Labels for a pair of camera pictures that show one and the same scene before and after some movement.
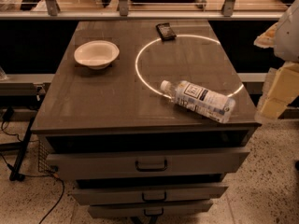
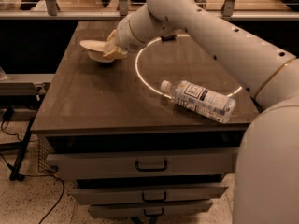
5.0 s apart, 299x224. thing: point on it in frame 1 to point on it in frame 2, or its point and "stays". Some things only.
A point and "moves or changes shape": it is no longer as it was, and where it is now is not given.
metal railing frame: x=54 y=12 stays
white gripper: x=289 y=36 to x=123 y=38
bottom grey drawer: x=116 y=211 stays
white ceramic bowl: x=96 y=54 moves or changes shape
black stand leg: x=16 y=175 stays
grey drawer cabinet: x=146 y=119 stays
